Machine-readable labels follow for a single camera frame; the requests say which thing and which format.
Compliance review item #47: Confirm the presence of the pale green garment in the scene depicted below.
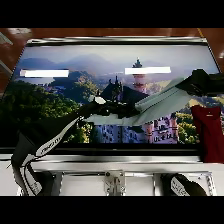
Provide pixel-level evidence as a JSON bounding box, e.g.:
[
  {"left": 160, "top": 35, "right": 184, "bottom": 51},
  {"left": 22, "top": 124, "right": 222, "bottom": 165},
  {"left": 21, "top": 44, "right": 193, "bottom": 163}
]
[{"left": 84, "top": 77, "right": 202, "bottom": 128}]

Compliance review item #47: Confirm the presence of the dark red T-shirt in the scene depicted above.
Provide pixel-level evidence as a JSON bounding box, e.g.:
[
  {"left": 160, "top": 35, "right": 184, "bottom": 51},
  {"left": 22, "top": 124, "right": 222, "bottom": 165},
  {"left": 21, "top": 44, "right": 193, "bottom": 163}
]
[{"left": 190, "top": 104, "right": 224, "bottom": 165}]

